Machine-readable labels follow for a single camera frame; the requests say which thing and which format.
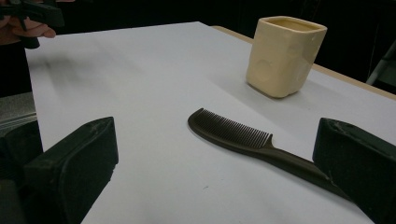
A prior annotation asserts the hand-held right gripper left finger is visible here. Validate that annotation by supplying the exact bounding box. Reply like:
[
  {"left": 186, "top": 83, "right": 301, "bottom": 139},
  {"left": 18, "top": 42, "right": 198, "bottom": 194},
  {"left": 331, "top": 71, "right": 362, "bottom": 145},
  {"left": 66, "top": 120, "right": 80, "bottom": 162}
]
[{"left": 22, "top": 116, "right": 120, "bottom": 224}]

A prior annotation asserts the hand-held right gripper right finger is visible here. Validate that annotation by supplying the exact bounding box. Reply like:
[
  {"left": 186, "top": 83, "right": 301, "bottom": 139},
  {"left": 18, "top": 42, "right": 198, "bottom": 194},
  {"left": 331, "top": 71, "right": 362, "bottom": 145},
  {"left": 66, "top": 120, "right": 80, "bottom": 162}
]
[{"left": 312, "top": 117, "right": 396, "bottom": 224}]

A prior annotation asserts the dark brown comb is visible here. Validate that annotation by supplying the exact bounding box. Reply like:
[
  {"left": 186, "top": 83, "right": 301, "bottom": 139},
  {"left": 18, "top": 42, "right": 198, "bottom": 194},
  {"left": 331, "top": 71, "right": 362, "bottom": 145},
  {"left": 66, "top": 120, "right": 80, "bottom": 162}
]
[{"left": 187, "top": 107, "right": 354, "bottom": 202}]

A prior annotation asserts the cream square cup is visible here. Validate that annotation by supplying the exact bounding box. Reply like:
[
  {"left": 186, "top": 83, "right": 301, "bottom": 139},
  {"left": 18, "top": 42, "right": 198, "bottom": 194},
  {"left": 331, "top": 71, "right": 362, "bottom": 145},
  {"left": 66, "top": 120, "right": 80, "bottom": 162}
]
[{"left": 246, "top": 16, "right": 329, "bottom": 99}]

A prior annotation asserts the grey metal stand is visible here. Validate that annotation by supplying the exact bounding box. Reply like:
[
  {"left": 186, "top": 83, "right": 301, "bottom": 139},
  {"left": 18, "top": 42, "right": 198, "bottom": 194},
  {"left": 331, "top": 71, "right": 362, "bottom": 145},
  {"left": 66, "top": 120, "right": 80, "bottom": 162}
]
[{"left": 365, "top": 40, "right": 396, "bottom": 94}]

